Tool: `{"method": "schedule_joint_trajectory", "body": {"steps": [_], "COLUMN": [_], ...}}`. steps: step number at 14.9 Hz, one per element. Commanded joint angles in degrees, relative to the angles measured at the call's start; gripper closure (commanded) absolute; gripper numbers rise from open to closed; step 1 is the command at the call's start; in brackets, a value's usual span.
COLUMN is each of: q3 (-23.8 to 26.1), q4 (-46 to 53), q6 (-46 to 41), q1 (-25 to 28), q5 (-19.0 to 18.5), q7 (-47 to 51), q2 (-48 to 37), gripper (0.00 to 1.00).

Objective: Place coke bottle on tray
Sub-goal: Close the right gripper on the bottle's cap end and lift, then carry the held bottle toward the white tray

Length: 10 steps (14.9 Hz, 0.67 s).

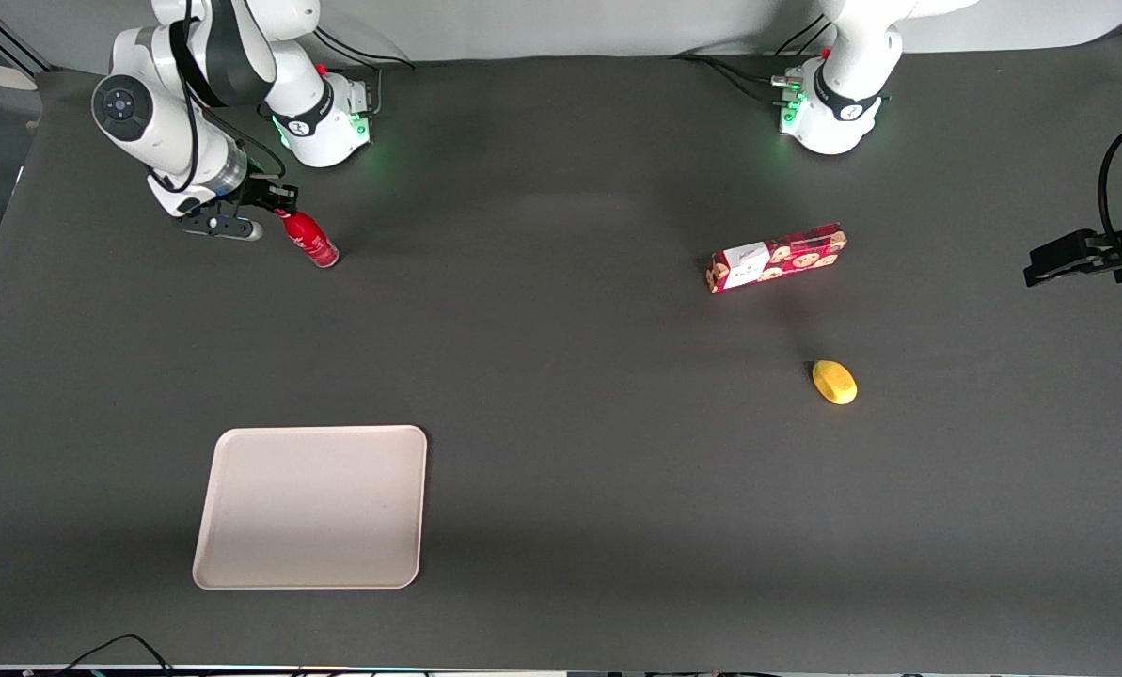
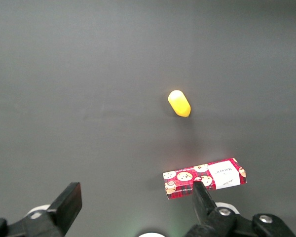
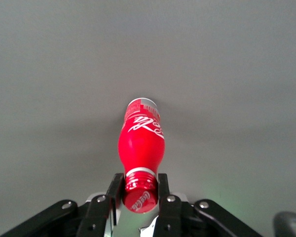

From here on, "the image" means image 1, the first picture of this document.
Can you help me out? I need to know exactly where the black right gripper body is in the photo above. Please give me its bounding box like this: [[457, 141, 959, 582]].
[[226, 173, 284, 217]]

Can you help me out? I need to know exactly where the red coke bottle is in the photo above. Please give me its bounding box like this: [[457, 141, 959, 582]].
[[277, 209, 340, 271]]

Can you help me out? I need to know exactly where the beige plastic tray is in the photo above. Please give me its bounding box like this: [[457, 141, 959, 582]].
[[191, 425, 429, 591]]

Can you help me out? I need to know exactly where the yellow toy fruit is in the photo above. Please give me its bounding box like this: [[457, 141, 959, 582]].
[[811, 359, 860, 407]]

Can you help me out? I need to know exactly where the red cookie box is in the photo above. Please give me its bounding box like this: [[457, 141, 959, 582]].
[[705, 222, 849, 296]]

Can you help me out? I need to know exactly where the dark grey table mat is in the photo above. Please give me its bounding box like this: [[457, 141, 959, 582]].
[[0, 33, 1122, 674]]

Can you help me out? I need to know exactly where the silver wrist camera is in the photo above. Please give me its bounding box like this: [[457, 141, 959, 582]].
[[171, 208, 265, 243]]

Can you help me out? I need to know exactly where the black base cable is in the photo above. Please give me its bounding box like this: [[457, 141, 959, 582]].
[[773, 13, 836, 59], [314, 13, 419, 72], [671, 52, 802, 106]]

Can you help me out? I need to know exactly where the black floor cable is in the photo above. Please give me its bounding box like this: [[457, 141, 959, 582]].
[[53, 633, 178, 677]]

